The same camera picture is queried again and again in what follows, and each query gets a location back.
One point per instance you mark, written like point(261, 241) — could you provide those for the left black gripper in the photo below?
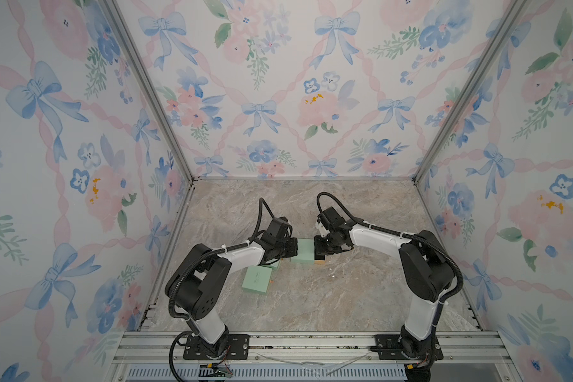
point(292, 247)

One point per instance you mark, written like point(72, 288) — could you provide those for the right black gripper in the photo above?
point(319, 250)

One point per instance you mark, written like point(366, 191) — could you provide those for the small green jewelry box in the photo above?
point(257, 279)

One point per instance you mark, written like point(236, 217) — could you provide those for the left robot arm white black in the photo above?
point(194, 289)

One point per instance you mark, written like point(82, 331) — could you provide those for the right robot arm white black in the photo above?
point(430, 274)

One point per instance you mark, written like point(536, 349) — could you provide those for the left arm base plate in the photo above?
point(232, 347)

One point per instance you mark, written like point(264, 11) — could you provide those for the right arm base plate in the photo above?
point(395, 347)

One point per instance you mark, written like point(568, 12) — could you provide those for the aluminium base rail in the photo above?
point(314, 356)

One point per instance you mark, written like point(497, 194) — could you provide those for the aluminium frame post left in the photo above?
point(124, 38)

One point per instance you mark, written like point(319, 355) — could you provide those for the aluminium frame post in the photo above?
point(124, 38)
point(505, 26)

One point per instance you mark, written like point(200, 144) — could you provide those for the aluminium frame post right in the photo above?
point(505, 26)

